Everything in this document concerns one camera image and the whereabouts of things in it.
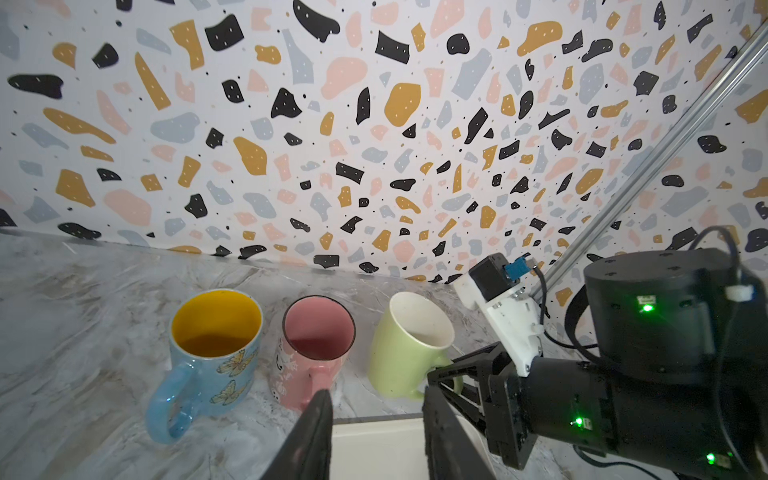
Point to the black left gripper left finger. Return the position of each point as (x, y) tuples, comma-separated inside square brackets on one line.
[(306, 452)]

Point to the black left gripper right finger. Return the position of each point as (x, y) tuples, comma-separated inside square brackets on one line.
[(450, 453)]

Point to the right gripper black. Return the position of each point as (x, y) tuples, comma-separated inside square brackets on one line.
[(560, 399)]

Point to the light green mug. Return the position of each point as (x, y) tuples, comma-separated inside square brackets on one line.
[(410, 340)]

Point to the pink patterned mug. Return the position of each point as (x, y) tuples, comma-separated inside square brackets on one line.
[(317, 333)]

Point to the blue butterfly mug yellow inside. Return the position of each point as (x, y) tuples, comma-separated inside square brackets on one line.
[(214, 340)]

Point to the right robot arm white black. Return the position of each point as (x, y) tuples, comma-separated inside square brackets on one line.
[(671, 369)]

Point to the beige rectangular tray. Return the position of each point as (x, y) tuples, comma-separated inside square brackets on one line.
[(379, 449)]

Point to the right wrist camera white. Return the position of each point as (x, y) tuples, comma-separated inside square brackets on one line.
[(493, 287)]

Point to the aluminium corner post right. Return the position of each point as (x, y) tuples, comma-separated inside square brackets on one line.
[(706, 105)]

